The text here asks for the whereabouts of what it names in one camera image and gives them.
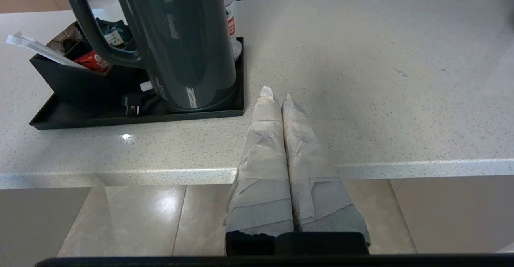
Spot white paper stick packet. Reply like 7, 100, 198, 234
5, 31, 90, 70

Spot clear water bottle red cap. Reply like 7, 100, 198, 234
223, 0, 238, 61

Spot packets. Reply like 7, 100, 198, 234
96, 19, 136, 52

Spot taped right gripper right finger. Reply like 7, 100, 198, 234
281, 94, 371, 255

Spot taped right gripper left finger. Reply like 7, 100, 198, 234
223, 86, 295, 256

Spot black rectangular serving tray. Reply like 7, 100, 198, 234
29, 37, 246, 130

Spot dark grey electric kettle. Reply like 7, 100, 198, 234
59, 0, 238, 113

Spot brown coffee sachet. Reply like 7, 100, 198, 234
45, 21, 84, 55

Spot black sachet holder box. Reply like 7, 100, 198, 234
30, 17, 150, 111

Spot red sachet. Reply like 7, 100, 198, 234
74, 50, 114, 74

